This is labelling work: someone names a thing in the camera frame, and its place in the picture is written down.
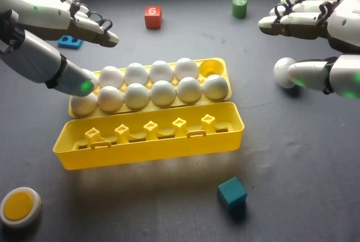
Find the blue block with two holes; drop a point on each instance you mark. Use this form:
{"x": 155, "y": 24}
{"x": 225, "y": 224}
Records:
{"x": 67, "y": 42}

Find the red number cube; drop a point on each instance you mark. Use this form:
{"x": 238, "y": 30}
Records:
{"x": 153, "y": 19}

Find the grey table cloth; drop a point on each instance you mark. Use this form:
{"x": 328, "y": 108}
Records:
{"x": 295, "y": 154}

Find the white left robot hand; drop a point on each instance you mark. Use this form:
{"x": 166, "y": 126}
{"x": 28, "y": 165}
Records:
{"x": 33, "y": 5}

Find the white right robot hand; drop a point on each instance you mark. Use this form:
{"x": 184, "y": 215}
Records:
{"x": 346, "y": 19}

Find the green letter cylinder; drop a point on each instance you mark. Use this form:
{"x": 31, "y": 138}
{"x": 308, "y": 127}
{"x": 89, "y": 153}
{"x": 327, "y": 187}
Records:
{"x": 239, "y": 8}

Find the yellow egg carton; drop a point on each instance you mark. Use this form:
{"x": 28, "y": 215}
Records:
{"x": 146, "y": 152}

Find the white disc with yellow button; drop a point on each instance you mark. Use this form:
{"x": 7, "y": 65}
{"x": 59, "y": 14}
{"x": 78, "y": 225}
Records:
{"x": 18, "y": 205}

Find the white toy egg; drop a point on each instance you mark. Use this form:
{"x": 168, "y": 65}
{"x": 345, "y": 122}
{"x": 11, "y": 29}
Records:
{"x": 281, "y": 70}
{"x": 137, "y": 97}
{"x": 214, "y": 87}
{"x": 83, "y": 105}
{"x": 111, "y": 76}
{"x": 136, "y": 73}
{"x": 163, "y": 93}
{"x": 110, "y": 100}
{"x": 92, "y": 73}
{"x": 189, "y": 90}
{"x": 185, "y": 68}
{"x": 161, "y": 71}

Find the teal cube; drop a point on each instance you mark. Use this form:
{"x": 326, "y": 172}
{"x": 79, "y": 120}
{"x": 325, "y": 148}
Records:
{"x": 232, "y": 194}

